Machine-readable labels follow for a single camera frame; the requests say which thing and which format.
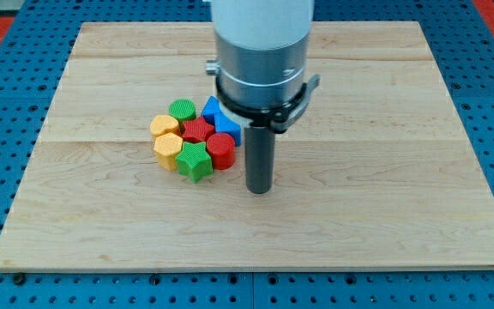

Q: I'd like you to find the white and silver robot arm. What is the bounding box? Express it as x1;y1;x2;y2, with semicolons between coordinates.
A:
206;0;319;133

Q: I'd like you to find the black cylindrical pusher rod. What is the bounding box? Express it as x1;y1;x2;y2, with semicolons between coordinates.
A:
244;127;275;194

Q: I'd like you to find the red cylinder block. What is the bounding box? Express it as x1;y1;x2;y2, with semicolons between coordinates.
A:
207;133;235;170

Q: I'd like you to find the blue triangle block front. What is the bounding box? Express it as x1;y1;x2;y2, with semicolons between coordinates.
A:
214;113;242;147

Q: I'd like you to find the blue triangle block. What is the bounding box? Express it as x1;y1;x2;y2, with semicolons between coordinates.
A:
201;96;221;125
214;113;242;147

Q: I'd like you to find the green star block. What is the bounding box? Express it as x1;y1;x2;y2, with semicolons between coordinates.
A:
175;142;214;183

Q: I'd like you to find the red star block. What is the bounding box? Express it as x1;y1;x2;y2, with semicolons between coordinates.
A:
182;116;215;143

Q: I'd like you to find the blue triangle block rear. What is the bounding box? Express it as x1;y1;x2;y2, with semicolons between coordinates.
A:
201;96;221;125

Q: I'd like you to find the green cylinder block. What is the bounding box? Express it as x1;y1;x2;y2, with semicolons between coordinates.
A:
169;99;196;123

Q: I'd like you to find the yellow hexagon block front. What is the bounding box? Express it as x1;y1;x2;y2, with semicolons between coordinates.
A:
154;133;183;171

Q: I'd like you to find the yellow pentagon block rear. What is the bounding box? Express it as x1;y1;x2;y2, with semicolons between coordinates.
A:
149;115;181;138

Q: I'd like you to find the light wooden board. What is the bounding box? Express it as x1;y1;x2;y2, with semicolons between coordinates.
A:
0;21;494;273

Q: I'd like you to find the black clamp ring with lever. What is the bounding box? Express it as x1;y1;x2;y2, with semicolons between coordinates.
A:
214;73;322;135

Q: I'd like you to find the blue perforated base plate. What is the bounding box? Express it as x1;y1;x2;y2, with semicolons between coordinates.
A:
0;0;494;308

